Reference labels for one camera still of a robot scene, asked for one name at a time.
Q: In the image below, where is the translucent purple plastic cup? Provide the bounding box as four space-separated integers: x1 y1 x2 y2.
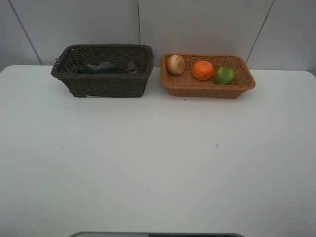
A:
123 60 139 74

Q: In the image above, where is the orange tangerine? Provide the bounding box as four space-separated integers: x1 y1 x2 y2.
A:
192 60 214 81

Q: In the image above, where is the dark green pump bottle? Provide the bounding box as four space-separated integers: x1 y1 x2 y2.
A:
78 62 120 74

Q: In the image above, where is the green papaya fruit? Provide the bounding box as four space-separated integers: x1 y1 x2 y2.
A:
215 66 236 85

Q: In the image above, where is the orange wicker basket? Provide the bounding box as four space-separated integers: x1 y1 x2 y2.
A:
160 53 255 99

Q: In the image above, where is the dark brown wicker basket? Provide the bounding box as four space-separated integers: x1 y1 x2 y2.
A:
51 44 154 98

